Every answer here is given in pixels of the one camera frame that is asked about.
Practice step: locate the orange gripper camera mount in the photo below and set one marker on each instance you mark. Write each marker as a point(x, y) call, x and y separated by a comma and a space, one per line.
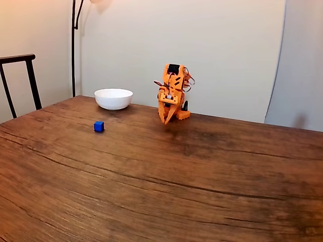
point(165, 97)

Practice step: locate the dark wooden chair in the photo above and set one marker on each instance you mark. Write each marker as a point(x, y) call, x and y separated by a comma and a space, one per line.
point(30, 75)

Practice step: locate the white backdrop sheet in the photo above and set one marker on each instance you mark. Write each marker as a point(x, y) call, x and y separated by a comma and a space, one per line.
point(227, 50)

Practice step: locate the blue cube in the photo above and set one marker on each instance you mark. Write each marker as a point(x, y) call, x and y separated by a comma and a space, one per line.
point(99, 126)

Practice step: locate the white bowl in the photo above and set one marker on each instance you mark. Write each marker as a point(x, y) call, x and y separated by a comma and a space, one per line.
point(113, 98)

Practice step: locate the black floor lamp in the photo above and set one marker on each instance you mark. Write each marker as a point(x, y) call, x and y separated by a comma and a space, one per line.
point(73, 50)

